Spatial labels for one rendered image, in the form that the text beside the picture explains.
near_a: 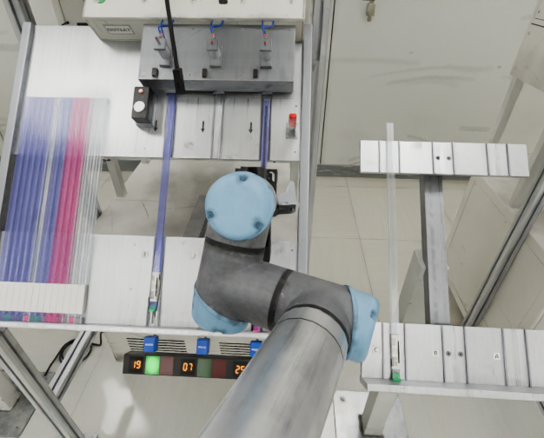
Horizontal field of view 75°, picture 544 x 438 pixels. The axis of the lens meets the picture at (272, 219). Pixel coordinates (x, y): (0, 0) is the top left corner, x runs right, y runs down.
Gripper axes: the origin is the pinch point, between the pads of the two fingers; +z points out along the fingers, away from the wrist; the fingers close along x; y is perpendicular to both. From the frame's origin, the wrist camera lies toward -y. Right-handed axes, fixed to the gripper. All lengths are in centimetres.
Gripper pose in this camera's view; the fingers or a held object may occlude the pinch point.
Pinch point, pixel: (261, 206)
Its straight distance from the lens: 73.3
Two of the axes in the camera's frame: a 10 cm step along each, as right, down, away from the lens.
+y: 0.3, -10.0, -0.9
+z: 0.4, -0.9, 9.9
